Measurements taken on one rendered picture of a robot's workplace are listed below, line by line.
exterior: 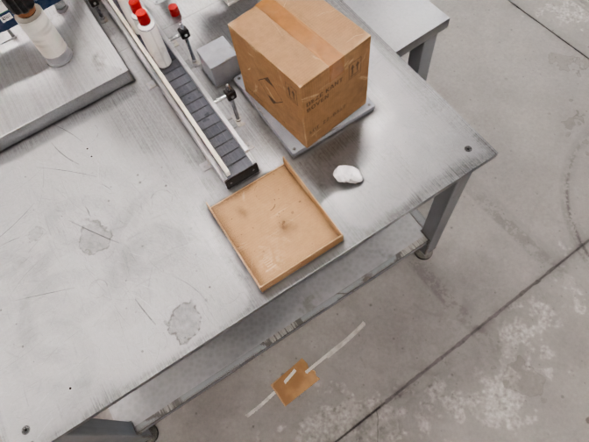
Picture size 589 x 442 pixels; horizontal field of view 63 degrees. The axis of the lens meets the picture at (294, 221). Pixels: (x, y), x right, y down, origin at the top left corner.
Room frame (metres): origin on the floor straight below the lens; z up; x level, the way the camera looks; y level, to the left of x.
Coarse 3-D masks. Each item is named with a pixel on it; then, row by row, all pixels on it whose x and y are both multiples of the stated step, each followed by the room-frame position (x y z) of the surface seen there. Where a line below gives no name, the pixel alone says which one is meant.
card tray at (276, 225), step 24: (288, 168) 0.73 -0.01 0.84; (240, 192) 0.69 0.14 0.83; (264, 192) 0.68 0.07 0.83; (288, 192) 0.66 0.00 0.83; (216, 216) 0.63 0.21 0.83; (240, 216) 0.62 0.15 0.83; (264, 216) 0.60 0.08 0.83; (288, 216) 0.59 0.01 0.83; (312, 216) 0.57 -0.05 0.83; (240, 240) 0.54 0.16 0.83; (264, 240) 0.53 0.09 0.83; (288, 240) 0.51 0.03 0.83; (312, 240) 0.50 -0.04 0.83; (336, 240) 0.47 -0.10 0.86; (264, 264) 0.46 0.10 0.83; (288, 264) 0.45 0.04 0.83; (264, 288) 0.39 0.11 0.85
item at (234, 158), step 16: (112, 0) 1.54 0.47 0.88; (176, 64) 1.18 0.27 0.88; (176, 80) 1.12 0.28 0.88; (192, 80) 1.10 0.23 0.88; (192, 96) 1.04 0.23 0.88; (192, 112) 0.97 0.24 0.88; (208, 112) 0.96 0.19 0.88; (208, 128) 0.90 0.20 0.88; (224, 128) 0.89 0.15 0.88; (224, 144) 0.84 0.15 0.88; (224, 160) 0.78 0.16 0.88; (240, 160) 0.77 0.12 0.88
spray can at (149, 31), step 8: (136, 16) 1.19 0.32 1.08; (144, 16) 1.18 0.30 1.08; (144, 24) 1.18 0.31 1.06; (152, 24) 1.19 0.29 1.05; (144, 32) 1.17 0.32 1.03; (152, 32) 1.17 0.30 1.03; (152, 40) 1.17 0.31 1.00; (160, 40) 1.19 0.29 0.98; (152, 48) 1.17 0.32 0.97; (160, 48) 1.18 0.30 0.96; (160, 56) 1.17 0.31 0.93; (168, 56) 1.19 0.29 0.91; (160, 64) 1.17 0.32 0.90; (168, 64) 1.18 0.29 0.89
